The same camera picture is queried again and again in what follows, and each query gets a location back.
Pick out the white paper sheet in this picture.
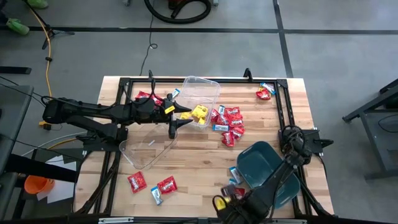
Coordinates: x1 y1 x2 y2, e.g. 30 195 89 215
36 154 78 205

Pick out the yellow cable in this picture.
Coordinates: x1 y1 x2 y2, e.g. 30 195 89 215
30 8 54 98

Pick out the black vacuum hose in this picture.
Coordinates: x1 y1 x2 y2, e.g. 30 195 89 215
143 0 213 25

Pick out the silver metal bracket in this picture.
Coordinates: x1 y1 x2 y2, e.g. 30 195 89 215
272 218 308 224
98 217 135 224

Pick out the black flat bar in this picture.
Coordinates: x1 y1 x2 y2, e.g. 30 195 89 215
0 65 32 75

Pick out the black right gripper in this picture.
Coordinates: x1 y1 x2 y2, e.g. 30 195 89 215
217 191 265 223

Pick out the person's foot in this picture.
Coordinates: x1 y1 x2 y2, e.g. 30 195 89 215
5 17 30 36
26 0 49 9

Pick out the grey side table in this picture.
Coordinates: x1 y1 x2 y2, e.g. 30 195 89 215
0 84 35 175

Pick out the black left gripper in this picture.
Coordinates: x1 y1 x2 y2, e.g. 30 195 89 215
133 93 194 140

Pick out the clear plastic bin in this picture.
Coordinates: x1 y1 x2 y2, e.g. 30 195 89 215
174 75 221 129
119 123 178 170

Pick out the orange bucket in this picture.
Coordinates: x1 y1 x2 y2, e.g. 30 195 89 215
24 174 56 195

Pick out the white cable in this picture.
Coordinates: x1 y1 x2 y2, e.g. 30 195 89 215
21 131 88 157

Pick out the black metal beam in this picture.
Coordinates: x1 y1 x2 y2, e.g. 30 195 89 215
4 153 79 184

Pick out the teal plastic bin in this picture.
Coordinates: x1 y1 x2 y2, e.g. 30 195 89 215
236 141 302 210

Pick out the black aluminium table frame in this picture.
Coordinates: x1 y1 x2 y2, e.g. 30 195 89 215
74 76 335 218

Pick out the thin black floor cable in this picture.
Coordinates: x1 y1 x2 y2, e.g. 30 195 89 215
139 0 159 77

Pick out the black metal table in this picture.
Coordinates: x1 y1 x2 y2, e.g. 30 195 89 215
341 77 398 181

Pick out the black tripod stand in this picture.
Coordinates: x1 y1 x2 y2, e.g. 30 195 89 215
21 0 76 50

